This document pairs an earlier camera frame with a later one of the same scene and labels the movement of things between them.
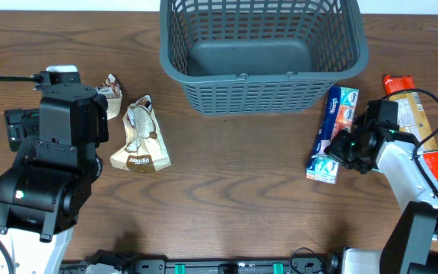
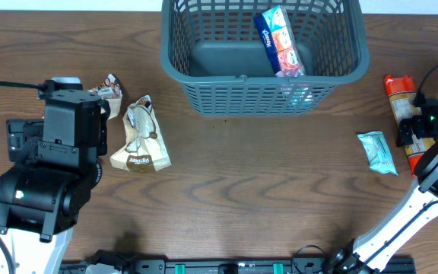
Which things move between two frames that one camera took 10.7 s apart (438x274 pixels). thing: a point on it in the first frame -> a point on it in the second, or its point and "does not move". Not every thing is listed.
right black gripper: [341, 144] -> [405, 132]
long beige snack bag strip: [111, 89] does not move
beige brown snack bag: [145, 150] does not move
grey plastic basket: [261, 57] does not move
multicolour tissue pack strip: [339, 116] -> [279, 43]
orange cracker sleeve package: [413, 121] does not move
